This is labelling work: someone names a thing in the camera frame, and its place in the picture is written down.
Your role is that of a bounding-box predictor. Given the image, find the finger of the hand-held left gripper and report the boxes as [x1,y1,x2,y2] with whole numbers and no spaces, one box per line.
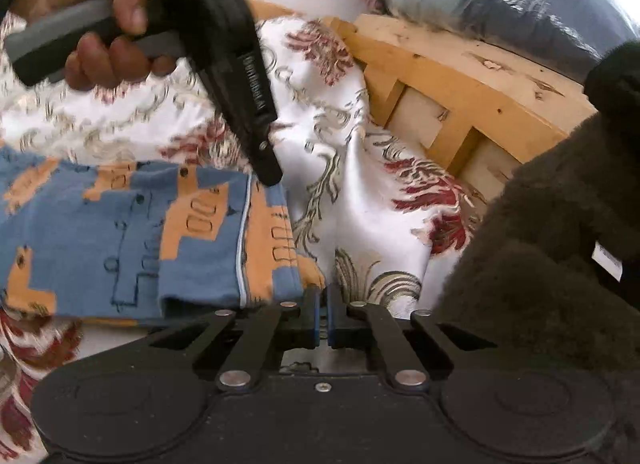
[242,130,285,188]

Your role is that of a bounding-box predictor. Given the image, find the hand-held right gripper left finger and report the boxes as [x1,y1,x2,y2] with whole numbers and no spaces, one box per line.
[148,286,323,392]

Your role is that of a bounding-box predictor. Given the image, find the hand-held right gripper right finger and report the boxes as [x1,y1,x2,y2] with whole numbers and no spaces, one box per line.
[327,286,497,392]

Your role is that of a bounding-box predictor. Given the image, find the blue orange printed pants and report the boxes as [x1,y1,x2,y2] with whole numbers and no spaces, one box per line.
[0,144,327,331]

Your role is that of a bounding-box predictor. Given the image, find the white floral bed sheet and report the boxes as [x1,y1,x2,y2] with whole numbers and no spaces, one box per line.
[0,0,493,464]

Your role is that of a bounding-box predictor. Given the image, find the dark fuzzy blanket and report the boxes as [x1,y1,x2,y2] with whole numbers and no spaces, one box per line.
[434,39,640,377]

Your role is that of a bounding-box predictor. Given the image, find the wooden bed frame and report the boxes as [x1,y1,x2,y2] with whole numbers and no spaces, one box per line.
[245,0,601,201]

